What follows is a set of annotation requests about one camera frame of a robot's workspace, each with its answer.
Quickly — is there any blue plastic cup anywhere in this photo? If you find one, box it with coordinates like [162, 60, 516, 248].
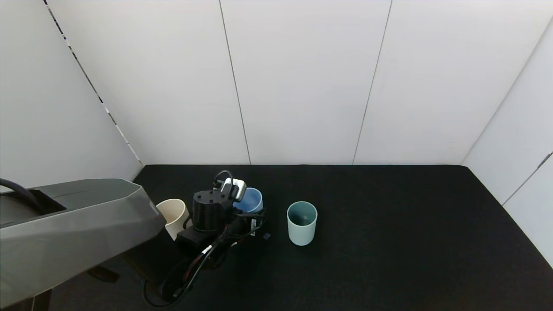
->
[235, 187, 263, 214]

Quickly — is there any green plastic cup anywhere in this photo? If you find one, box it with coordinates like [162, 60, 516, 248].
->
[287, 201, 318, 246]

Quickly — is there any beige plastic cup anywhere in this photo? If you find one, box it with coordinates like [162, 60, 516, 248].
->
[156, 199, 191, 241]

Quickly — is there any silver white wrist camera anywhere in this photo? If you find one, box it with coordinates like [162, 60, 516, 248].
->
[220, 178, 248, 203]

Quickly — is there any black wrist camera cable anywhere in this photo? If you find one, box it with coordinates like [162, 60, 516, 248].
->
[143, 170, 267, 308]

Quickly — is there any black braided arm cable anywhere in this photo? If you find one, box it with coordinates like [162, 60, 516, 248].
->
[0, 178, 41, 214]

